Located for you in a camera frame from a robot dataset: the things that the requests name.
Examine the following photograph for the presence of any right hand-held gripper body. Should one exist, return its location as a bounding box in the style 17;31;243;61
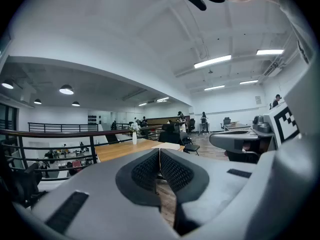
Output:
224;101;305;164

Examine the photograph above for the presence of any person's light grey t-shirt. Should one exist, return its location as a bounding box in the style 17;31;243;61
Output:
272;0;316;67

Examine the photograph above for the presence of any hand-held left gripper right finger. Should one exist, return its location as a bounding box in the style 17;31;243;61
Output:
159;148;260;240

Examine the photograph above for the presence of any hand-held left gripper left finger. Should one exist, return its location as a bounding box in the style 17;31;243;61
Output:
11;147;181;240

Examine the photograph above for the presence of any pale flower bouquet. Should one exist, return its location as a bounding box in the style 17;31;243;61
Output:
128;121;141;134

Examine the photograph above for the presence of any white air conditioner unit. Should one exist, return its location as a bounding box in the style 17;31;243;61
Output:
264;63;284;78

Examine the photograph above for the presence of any black folding chair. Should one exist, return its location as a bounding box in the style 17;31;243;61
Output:
179;131;201;156

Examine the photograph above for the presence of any flat white box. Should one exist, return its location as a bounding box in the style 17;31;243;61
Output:
151;142;181;151

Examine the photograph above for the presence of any black metal railing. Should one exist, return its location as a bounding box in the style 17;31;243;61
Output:
27;122;100;134

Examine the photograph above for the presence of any black office chair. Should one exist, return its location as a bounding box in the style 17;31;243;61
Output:
0;143;45;209
220;117;232;131
187;118;197;134
158;123;185;145

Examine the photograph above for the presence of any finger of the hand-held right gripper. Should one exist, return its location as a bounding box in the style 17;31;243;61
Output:
209;129;260;155

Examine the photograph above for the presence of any black railing with wooden handrail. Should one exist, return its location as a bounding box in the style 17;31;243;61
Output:
0;124;165;185

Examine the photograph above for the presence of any white desk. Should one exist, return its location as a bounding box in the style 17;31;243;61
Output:
223;122;252;132

